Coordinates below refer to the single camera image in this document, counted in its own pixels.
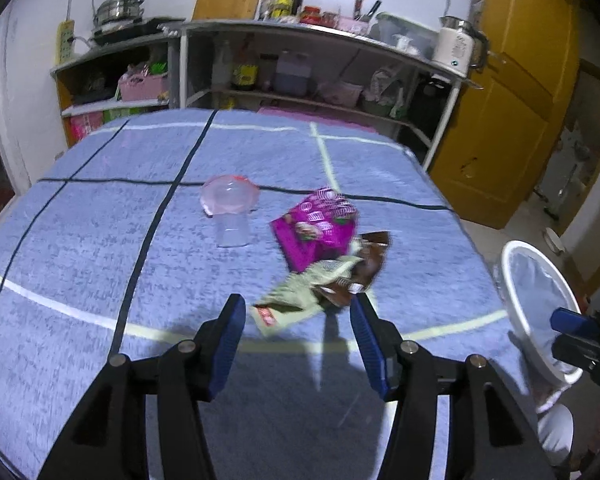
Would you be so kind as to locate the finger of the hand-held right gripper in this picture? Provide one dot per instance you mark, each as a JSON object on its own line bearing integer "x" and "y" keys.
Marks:
{"x": 575, "y": 322}
{"x": 585, "y": 352}

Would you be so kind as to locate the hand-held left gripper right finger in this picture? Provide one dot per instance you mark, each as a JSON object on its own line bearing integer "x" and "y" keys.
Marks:
{"x": 370, "y": 347}

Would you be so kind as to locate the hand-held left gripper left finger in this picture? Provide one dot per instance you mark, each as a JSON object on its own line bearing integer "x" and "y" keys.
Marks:
{"x": 230, "y": 342}

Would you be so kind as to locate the white round waste bin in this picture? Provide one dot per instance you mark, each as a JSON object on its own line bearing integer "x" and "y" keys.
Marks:
{"x": 507, "y": 300}

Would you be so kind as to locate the green snack wrapper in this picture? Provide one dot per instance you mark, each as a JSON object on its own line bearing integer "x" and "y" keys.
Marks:
{"x": 300, "y": 290}

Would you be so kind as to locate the brown snack wrapper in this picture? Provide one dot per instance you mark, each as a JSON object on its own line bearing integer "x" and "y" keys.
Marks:
{"x": 370, "y": 260}

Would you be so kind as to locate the magenta snack wrapper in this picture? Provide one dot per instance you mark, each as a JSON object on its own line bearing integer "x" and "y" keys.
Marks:
{"x": 315, "y": 230}

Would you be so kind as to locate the clear cup with pink lid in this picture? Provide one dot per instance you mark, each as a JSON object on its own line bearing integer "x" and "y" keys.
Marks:
{"x": 227, "y": 195}

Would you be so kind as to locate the yellow wooden door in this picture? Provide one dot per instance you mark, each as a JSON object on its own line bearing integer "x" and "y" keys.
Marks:
{"x": 515, "y": 85}

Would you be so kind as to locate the pink plastic bag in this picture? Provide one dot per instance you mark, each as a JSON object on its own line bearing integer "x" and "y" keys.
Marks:
{"x": 340, "y": 94}

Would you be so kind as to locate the crumpled plastic bags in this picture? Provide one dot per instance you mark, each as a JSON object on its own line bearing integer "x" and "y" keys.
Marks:
{"x": 385, "y": 92}

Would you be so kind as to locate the pink plastic basket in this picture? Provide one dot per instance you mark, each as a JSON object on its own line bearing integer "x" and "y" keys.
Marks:
{"x": 142, "y": 87}

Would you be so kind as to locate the yellow label oil bottle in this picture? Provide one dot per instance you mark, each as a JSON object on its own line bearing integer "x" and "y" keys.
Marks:
{"x": 245, "y": 72}

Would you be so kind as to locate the purple plastic jug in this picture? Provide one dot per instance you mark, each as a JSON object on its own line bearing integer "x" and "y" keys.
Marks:
{"x": 292, "y": 75}

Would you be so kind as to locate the white plastic bottle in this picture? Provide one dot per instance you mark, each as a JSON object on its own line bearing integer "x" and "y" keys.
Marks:
{"x": 221, "y": 67}

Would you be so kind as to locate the white electric kettle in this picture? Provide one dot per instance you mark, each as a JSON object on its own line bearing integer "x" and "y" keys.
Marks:
{"x": 455, "y": 47}

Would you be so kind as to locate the small metal shelf rack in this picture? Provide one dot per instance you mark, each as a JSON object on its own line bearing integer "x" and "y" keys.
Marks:
{"x": 110, "y": 55}

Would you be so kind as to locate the clear plastic container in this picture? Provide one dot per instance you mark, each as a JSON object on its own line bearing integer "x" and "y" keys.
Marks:
{"x": 405, "y": 32}

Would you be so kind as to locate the large metal shelf rack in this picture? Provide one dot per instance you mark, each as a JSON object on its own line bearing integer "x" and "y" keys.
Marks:
{"x": 305, "y": 30}

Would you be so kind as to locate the pink knife holder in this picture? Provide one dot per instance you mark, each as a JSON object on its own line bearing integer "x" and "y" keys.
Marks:
{"x": 352, "y": 25}

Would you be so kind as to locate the black induction cooker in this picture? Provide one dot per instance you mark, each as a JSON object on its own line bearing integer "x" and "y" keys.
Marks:
{"x": 130, "y": 32}

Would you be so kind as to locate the clear plastic bottle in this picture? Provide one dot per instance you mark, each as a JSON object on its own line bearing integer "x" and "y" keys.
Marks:
{"x": 267, "y": 7}

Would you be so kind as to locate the red lidded jar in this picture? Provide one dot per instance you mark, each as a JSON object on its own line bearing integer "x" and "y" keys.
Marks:
{"x": 311, "y": 15}

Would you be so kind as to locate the green capped sauce bottle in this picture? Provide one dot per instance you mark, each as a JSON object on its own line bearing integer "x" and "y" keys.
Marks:
{"x": 282, "y": 5}

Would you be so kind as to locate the yellow power strip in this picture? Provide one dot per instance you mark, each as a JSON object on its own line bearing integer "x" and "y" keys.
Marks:
{"x": 65, "y": 42}

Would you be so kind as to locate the steel steamer pot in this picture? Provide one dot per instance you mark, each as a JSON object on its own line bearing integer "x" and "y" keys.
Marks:
{"x": 117, "y": 10}

